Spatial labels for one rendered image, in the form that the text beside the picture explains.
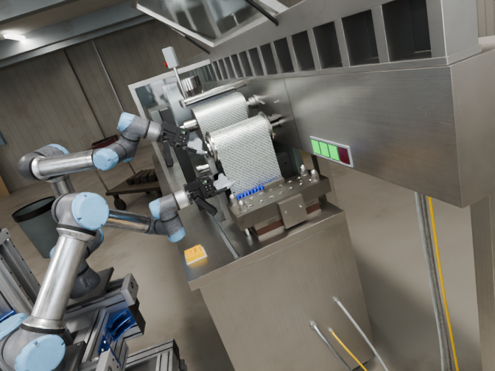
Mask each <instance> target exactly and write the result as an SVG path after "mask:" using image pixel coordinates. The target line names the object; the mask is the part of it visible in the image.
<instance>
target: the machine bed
mask: <svg viewBox="0 0 495 371"><path fill-rule="evenodd" d="M152 161H153V164H154V167H155V171H156V174H157V177H158V182H159V185H160V187H161V192H162V195H163V197H165V196H166V195H169V194H172V193H174V192H176V191H179V190H181V189H183V190H184V187H183V184H187V182H186V179H185V178H182V179H180V180H177V181H175V180H174V177H173V176H172V173H171V171H170V168H169V167H167V166H166V167H167V169H168V171H169V174H170V176H171V178H172V182H173V183H170V184H169V183H168V180H167V178H166V175H165V174H164V170H163V169H162V166H161V163H160V161H159V159H158V156H157V155H153V156H152ZM318 199H319V201H320V202H321V204H320V205H319V206H320V209H321V212H319V213H316V214H314V215H312V216H310V217H308V219H307V220H305V221H303V222H300V223H298V224H296V225H293V226H292V227H289V228H287V229H286V228H283V229H281V230H279V231H276V232H274V233H272V234H270V235H268V236H265V237H264V238H261V239H258V238H257V237H256V235H255V234H254V233H253V231H252V230H251V229H250V231H252V233H253V234H252V235H251V236H248V237H246V236H245V230H243V231H241V230H240V228H239V227H238V226H237V224H236V223H235V221H234V220H231V221H229V222H226V223H225V224H223V223H222V222H221V221H220V218H222V217H223V216H224V214H223V212H222V209H221V206H220V203H219V200H218V198H217V196H214V197H212V198H209V199H205V200H206V201H207V202H208V203H210V204H211V205H213V206H214V207H215V208H216V209H217V213H216V214H215V215H214V217H215V218H216V220H217V221H218V223H219V224H220V226H221V228H222V229H223V230H224V232H225V234H226V236H227V237H228V238H229V240H230V241H231V243H232V245H233V246H234V248H235V249H236V251H237V252H238V253H239V255H240V257H238V258H236V259H235V258H234V257H233V255H232V254H231V251H230V250H229V249H228V247H227V245H226V243H225V242H224V241H223V239H222V237H221V235H220V234H219V232H218V230H217V229H216V227H215V226H214V223H213V222H212V220H211V219H210V217H209V215H208V214H207V212H206V210H205V209H203V210H201V211H199V209H198V207H197V204H196V202H194V200H193V199H192V202H193V203H194V204H192V205H189V207H186V208H183V209H181V210H179V211H177V212H178V215H179V217H180V220H181V222H182V224H183V226H184V229H185V231H186V235H185V237H184V238H183V239H181V240H180V241H177V242H176V245H177V247H178V252H179V255H180V259H181V262H182V265H183V270H184V272H185V276H186V280H187V283H188V285H189V288H190V289H191V291H194V290H195V289H198V288H200V287H201V286H204V285H206V284H208V283H210V282H212V281H215V280H217V279H219V278H221V277H223V276H226V275H228V274H230V273H232V272H234V271H236V270H238V269H241V268H242V267H244V266H247V265H249V264H251V263H253V262H255V261H258V260H260V259H262V258H264V257H266V256H268V255H271V254H273V253H274V252H277V251H279V250H282V249H284V248H285V247H288V246H289V245H291V244H294V243H296V242H298V241H300V240H302V239H305V238H307V237H309V236H311V235H313V234H316V233H318V232H320V231H321V230H324V229H326V228H328V227H331V226H332V225H335V224H337V223H339V222H341V221H343V220H345V219H346V216H345V211H344V210H343V209H341V208H338V207H337V206H336V205H333V204H332V203H330V202H328V201H327V200H325V199H323V198H322V197H318ZM199 244H200V245H201V247H203V249H204V250H205V252H206V255H207V256H206V257H204V258H201V259H200V260H198V261H195V262H193V263H191V264H189V265H187V263H186V259H185V252H184V251H185V250H188V249H190V248H192V247H195V246H197V245H199Z"/></svg>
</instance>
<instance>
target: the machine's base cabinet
mask: <svg viewBox="0 0 495 371"><path fill-rule="evenodd" d="M199 289H200V292H201V294H202V296H203V299H204V301H205V303H206V306H207V308H208V310H209V313H210V315H211V318H212V319H213V321H214V324H215V326H216V328H217V331H218V333H219V335H220V338H221V340H222V344H223V346H224V347H225V349H226V351H227V354H228V356H229V359H230V360H231V363H232V365H233V367H234V370H235V371H347V369H346V368H345V367H344V366H343V365H342V364H341V362H340V361H339V360H338V359H337V357H336V356H335V355H334V354H333V352H331V351H330V349H329V348H328V347H327V345H326V344H325V343H324V341H323V340H322V339H321V338H320V337H319V335H318V334H317V332H316V331H315V329H312V328H311V327H310V323H311V322H313V321H315V322H316V323H317V327H318V328H319V330H320V331H321V333H322V334H323V335H324V336H325V337H326V339H327V340H328V341H329V343H330V344H331V345H332V347H333V348H334V349H335V350H336V351H337V352H338V353H339V354H340V356H341V357H342V358H343V360H344V361H345V362H346V364H347V365H348V366H349V367H350V368H351V369H352V371H355V370H358V369H359V368H360V367H361V366H360V365H359V364H358V363H357V362H356V360H355V359H354V358H353V357H352V356H351V355H350V354H349V353H348V352H347V351H346V349H345V348H344V347H343V346H342V345H341V344H340V343H339V342H338V341H337V339H336V338H335V337H334V335H333V334H330V333H329V329H331V328H332V329H333V330H334V334H335V335H336V336H337V338H338V339H339V340H340V341H341V342H342V343H343V344H344V345H345V346H346V347H347V349H348V350H349V351H350V352H351V353H352V354H353V355H354V356H355V357H356V358H357V360H358V361H359V362H360V363H361V364H362V365H364V364H367V361H369V360H370V359H372V358H374V357H375V356H376V354H375V353H374V352H373V350H372V349H371V347H370V345H369V344H368V343H367V342H366V340H365V339H364V337H363V336H362V334H361V333H360V332H359V331H358V329H357V328H356V326H355V325H354V324H353V322H352V321H351V320H350V319H349V317H348V316H347V314H346V313H345V312H344V310H342V309H341V307H340V306H339V305H338V303H335V301H334V298H335V297H338V298H339V299H340V303H341V304H342V305H343V307H344V308H345V309H346V311H347V312H348V313H349V314H350V315H351V317H352V318H353V320H354V321H355V323H356V324H357V325H358V326H359V328H360V329H361V330H362V332H363V333H364V334H365V336H366V337H367V338H368V340H369V342H370V343H371V344H372V345H373V347H374V349H376V348H375V344H374V341H373V335H372V331H371V325H370V322H369V318H368V312H367V308H366V305H365V299H364V295H363V292H362V286H361V282H360V279H359V273H358V269H357V263H356V259H355V256H354V250H353V246H352V243H351V237H350V233H349V229H348V223H347V220H346V219H345V220H343V221H341V222H339V223H337V224H335V225H332V226H331V227H328V228H326V229H324V230H321V231H320V232H318V233H316V234H313V235H311V236H309V237H307V238H305V239H302V240H300V241H298V242H296V243H294V244H291V245H289V246H288V247H285V248H284V249H282V250H279V251H277V252H274V253H273V254H271V255H268V256H266V257H264V258H262V259H260V260H258V261H255V262H253V263H251V264H249V265H247V266H244V267H242V268H241V269H238V270H236V271H234V272H232V273H230V274H228V275H226V276H223V277H221V278H219V279H217V280H215V281H212V282H210V283H208V284H206V285H204V286H201V287H200V288H199Z"/></svg>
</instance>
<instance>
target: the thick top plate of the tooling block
mask: <svg viewBox="0 0 495 371"><path fill-rule="evenodd" d="M308 173H309V174H308V175H306V176H301V173H300V174H297V175H295V176H293V177H290V178H288V179H285V182H284V183H281V184H279V185H276V186H274V187H272V188H269V189H267V190H264V189H262V190H260V191H257V192H255V193H252V194H250V195H247V196H246V197H243V198H241V199H238V201H240V200H243V201H244V202H245V204H246V205H247V208H248V211H246V212H244V213H240V212H239V206H238V205H235V206H231V204H230V203H228V204H227V208H228V211H229V214H230V216H231V218H232V219H233V220H234V221H235V223H236V224H237V226H238V227H239V228H240V230H241V231H243V230H245V229H248V228H249V227H252V226H254V225H257V224H258V223H261V222H263V221H266V220H268V219H270V218H273V217H274V216H277V215H279V214H280V211H279V209H278V204H277V203H278V202H280V201H282V200H285V199H287V198H290V197H292V196H295V195H296V194H299V193H300V194H302V197H303V201H304V203H306V202H308V201H310V200H313V199H315V198H317V197H320V196H322V195H324V194H327V193H329V192H330V191H331V186H330V182H329V178H328V177H325V176H323V175H321V174H319V178H320V179H319V180H318V181H314V182H313V181H311V179H312V178H311V170H310V169H309V170H308Z"/></svg>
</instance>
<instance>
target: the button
mask: <svg viewBox="0 0 495 371"><path fill-rule="evenodd" d="M184 252H185V255H186V259H187V261H188V262H189V263H190V262H192V261H194V260H197V259H198V258H201V257H203V256H205V254H204V252H203V249H202V247H201V245H200V244H199V245H197V246H195V247H192V248H190V249H188V250H185V251H184Z"/></svg>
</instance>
